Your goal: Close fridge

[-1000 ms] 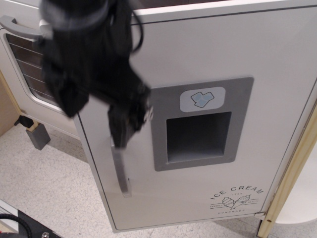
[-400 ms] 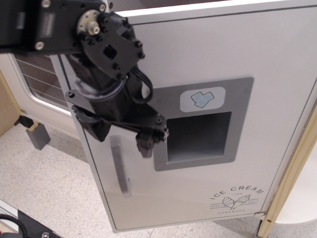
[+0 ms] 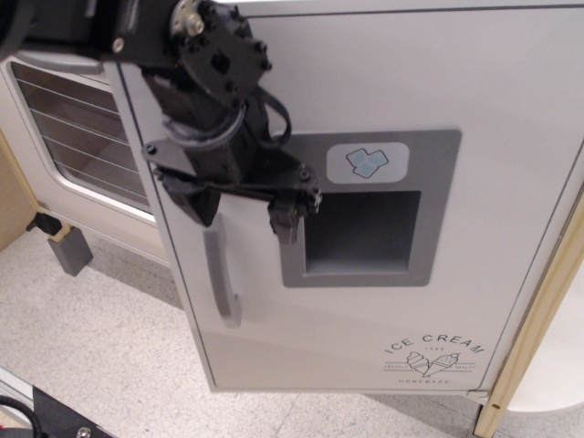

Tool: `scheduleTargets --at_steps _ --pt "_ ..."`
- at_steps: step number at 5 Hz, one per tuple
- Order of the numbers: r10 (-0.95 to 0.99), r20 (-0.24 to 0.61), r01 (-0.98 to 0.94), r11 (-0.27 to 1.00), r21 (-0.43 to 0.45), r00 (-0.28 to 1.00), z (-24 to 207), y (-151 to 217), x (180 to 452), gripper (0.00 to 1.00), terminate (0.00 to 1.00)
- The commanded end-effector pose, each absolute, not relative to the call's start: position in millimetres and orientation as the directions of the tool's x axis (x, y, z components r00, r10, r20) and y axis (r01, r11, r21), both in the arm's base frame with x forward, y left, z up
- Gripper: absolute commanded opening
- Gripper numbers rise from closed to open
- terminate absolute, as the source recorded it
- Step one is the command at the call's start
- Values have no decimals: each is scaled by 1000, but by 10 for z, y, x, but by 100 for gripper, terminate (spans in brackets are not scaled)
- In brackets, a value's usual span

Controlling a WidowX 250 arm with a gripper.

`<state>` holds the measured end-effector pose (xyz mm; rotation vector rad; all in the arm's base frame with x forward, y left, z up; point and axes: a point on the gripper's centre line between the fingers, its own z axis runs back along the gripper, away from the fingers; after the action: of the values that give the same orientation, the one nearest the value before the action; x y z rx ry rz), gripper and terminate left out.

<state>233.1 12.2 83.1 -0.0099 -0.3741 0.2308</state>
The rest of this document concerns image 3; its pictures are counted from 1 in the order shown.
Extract light wooden corner post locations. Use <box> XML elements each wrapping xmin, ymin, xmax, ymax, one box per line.
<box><xmin>473</xmin><ymin>192</ymin><xmax>583</xmax><ymax>437</ymax></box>

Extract white toy fridge door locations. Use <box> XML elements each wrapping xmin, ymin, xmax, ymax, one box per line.
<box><xmin>136</xmin><ymin>1</ymin><xmax>583</xmax><ymax>394</ymax></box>

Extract grey oven door handle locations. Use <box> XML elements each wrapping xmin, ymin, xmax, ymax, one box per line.
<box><xmin>15</xmin><ymin>50</ymin><xmax>104</xmax><ymax>76</ymax></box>

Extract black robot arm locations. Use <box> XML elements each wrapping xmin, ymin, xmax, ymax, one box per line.
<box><xmin>1</xmin><ymin>1</ymin><xmax>321</xmax><ymax>245</ymax></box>

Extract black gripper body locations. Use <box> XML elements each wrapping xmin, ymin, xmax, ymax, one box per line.
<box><xmin>141</xmin><ymin>116</ymin><xmax>320</xmax><ymax>203</ymax></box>

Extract grey fridge door handle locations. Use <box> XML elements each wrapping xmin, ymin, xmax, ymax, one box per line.
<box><xmin>203</xmin><ymin>214</ymin><xmax>242</xmax><ymax>329</ymax></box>

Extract white toy oven door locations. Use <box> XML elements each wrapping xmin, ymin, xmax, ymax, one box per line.
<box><xmin>1</xmin><ymin>55</ymin><xmax>168</xmax><ymax>266</ymax></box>

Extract grey kitchen leg block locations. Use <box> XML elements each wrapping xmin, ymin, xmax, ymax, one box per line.
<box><xmin>48</xmin><ymin>228</ymin><xmax>93</xmax><ymax>276</ymax></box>

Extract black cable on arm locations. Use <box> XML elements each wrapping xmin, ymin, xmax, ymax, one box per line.
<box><xmin>214</xmin><ymin>86</ymin><xmax>293</xmax><ymax>150</ymax></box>

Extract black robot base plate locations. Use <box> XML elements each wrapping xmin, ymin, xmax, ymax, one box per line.
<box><xmin>0</xmin><ymin>385</ymin><xmax>113</xmax><ymax>438</ymax></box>

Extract grey ice dispenser panel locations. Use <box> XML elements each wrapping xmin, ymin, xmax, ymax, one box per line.
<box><xmin>280</xmin><ymin>129</ymin><xmax>462</xmax><ymax>287</ymax></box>

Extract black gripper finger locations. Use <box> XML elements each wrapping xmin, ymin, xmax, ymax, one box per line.
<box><xmin>161</xmin><ymin>175</ymin><xmax>221</xmax><ymax>227</ymax></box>
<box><xmin>267</xmin><ymin>191</ymin><xmax>322</xmax><ymax>245</ymax></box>

